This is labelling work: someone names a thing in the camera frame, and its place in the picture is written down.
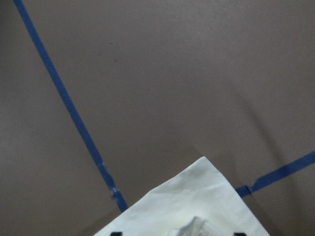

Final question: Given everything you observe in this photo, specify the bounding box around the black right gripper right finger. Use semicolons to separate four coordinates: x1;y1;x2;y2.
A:
233;232;246;236

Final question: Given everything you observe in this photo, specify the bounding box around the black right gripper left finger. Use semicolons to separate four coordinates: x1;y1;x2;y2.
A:
110;232;123;236

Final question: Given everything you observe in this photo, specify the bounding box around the cream long-sleeve cat shirt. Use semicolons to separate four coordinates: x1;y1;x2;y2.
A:
97;157;268;236

